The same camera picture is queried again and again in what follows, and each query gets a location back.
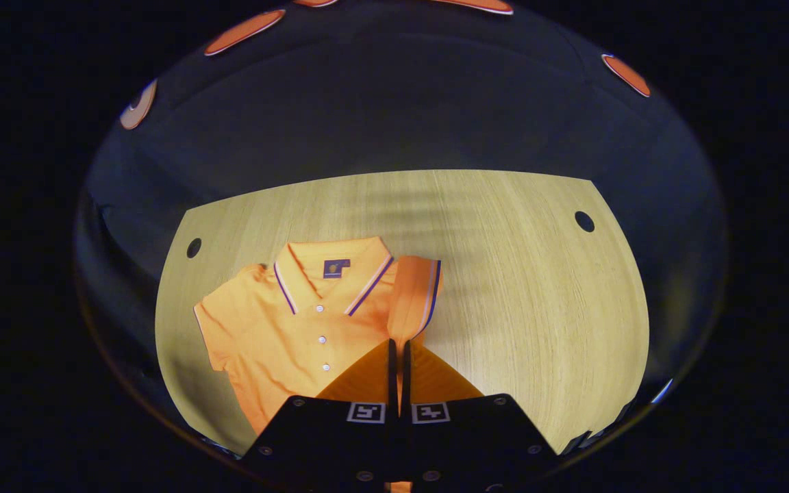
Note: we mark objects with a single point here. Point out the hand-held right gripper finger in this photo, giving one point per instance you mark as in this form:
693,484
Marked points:
392,373
406,373

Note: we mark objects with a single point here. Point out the orange T-shirt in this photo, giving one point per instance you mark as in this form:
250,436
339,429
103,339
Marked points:
278,342

